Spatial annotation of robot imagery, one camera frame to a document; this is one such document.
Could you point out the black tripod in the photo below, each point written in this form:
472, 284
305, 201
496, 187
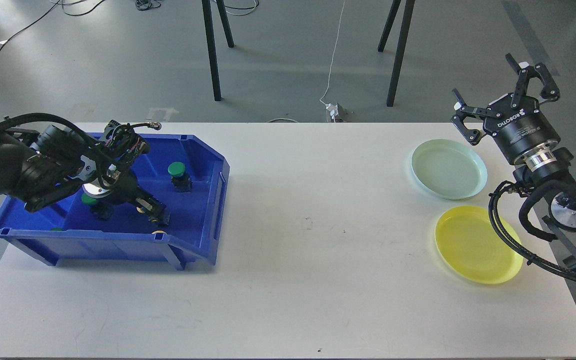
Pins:
211, 43
403, 35

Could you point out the yellow plate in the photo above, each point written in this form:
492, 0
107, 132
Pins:
468, 244

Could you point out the black tripod left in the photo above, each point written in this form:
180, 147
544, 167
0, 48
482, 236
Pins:
211, 43

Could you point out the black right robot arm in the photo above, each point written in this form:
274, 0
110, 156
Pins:
543, 180

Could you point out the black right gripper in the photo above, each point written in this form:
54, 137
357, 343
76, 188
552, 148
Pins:
520, 130

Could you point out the green push button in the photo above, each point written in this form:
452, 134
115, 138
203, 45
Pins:
100, 210
179, 177

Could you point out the yellow push button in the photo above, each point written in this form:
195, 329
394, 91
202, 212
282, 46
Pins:
157, 215

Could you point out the white power adapter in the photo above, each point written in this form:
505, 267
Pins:
335, 113

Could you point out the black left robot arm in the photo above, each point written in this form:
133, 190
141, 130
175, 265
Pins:
44, 158

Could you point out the black tripod right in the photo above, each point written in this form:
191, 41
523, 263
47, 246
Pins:
403, 35

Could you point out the light green plate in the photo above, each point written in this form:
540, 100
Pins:
448, 169

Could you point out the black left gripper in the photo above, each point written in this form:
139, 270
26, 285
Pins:
124, 191

